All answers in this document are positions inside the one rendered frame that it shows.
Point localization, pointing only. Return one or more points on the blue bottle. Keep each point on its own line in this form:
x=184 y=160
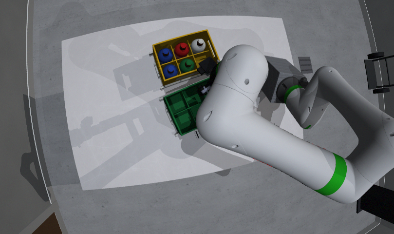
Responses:
x=165 y=55
x=170 y=71

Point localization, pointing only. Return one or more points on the white pick list strip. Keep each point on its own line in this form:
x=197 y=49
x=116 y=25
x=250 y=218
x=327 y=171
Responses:
x=198 y=136

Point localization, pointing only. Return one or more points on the white bottle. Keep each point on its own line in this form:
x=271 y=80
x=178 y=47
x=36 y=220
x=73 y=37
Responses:
x=197 y=46

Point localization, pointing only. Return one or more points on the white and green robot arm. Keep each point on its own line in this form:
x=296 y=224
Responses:
x=226 y=119

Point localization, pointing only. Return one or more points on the yellow divided crate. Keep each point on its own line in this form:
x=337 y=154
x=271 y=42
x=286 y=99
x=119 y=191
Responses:
x=196 y=58

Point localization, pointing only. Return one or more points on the green divided crate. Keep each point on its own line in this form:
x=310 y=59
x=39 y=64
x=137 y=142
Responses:
x=185 y=104

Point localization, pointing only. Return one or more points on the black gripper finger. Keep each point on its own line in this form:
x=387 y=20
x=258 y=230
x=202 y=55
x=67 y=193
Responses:
x=204 y=89

